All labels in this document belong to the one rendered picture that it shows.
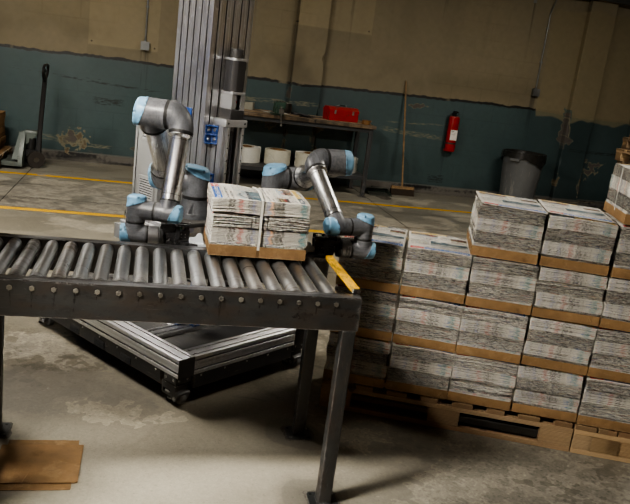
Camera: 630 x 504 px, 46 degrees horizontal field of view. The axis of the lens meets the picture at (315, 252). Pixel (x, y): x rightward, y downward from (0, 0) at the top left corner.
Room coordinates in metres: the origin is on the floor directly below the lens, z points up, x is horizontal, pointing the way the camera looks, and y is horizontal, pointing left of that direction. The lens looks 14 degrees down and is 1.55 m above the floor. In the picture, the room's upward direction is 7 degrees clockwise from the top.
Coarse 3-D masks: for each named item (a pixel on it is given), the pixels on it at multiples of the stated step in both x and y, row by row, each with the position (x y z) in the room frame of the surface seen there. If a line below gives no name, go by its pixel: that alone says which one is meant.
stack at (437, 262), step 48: (384, 240) 3.22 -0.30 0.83; (432, 240) 3.36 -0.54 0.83; (336, 288) 3.20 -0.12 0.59; (432, 288) 3.16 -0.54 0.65; (480, 288) 3.12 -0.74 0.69; (528, 288) 3.11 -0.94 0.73; (576, 288) 3.08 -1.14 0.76; (336, 336) 3.20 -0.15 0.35; (432, 336) 3.15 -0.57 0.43; (480, 336) 3.12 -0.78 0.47; (528, 336) 3.10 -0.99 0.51; (576, 336) 3.07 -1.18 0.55; (384, 384) 3.29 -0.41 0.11; (432, 384) 3.14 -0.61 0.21; (480, 384) 3.12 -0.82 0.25; (528, 384) 3.09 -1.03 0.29; (576, 384) 3.06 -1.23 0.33; (480, 432) 3.11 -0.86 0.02
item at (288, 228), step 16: (272, 192) 2.92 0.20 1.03; (288, 192) 2.95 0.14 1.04; (272, 208) 2.73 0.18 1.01; (288, 208) 2.74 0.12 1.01; (304, 208) 2.76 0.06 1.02; (272, 224) 2.73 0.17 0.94; (288, 224) 2.74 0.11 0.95; (304, 224) 2.76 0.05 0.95; (272, 240) 2.74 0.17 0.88; (288, 240) 2.75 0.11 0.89; (304, 240) 2.76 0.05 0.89
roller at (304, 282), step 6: (288, 264) 2.79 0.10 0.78; (294, 264) 2.74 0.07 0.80; (300, 264) 2.76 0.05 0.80; (294, 270) 2.68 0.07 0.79; (300, 270) 2.66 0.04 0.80; (294, 276) 2.65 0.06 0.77; (300, 276) 2.60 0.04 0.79; (306, 276) 2.59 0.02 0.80; (300, 282) 2.55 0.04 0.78; (306, 282) 2.52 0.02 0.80; (312, 282) 2.54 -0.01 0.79; (300, 288) 2.54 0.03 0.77; (306, 288) 2.47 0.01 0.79; (312, 288) 2.45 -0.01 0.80
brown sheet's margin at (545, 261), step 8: (544, 256) 3.09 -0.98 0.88; (544, 264) 3.09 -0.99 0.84; (552, 264) 3.09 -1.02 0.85; (560, 264) 3.08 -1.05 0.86; (568, 264) 3.08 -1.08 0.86; (576, 264) 3.07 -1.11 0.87; (584, 264) 3.07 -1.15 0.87; (592, 264) 3.07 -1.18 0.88; (592, 272) 3.07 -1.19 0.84; (600, 272) 3.06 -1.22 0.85
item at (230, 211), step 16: (208, 192) 2.88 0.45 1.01; (224, 192) 2.78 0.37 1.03; (240, 192) 2.83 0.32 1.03; (208, 208) 2.89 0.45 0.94; (224, 208) 2.68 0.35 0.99; (240, 208) 2.70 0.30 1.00; (208, 224) 2.84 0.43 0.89; (224, 224) 2.69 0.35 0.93; (240, 224) 2.70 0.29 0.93; (208, 240) 2.74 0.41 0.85; (224, 240) 2.69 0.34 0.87; (240, 240) 2.71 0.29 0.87
